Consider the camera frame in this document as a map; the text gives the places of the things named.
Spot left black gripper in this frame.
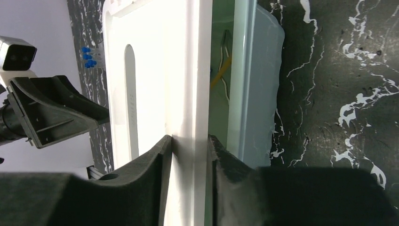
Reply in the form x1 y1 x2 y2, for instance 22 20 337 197
6 75 110 149

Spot clear test tube rack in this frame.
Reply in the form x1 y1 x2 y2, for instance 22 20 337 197
82 46 105 69

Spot teal plastic bin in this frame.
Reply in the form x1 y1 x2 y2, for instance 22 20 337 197
204 0 286 226

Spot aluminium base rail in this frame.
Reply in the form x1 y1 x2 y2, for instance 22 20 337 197
87 166 103 180

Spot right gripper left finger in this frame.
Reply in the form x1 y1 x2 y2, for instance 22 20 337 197
0 135 172 226

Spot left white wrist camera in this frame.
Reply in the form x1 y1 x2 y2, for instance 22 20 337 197
0 36 37 89

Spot white bin lid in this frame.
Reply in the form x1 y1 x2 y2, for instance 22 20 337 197
102 0 213 226

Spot metal scissors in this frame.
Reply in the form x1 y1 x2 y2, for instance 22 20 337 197
218 29 233 104

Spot blue capped tube in rack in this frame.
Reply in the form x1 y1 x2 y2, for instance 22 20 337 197
81 47 91 53

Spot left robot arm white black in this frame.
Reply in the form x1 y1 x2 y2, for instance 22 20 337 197
0 75 110 149

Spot yellow rubber tubing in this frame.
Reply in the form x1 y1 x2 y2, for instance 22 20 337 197
210 56 232 89

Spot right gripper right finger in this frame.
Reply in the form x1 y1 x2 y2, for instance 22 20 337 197
208 135 399 226

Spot test tube blue cap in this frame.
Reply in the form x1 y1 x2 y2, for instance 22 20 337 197
82 54 92 60

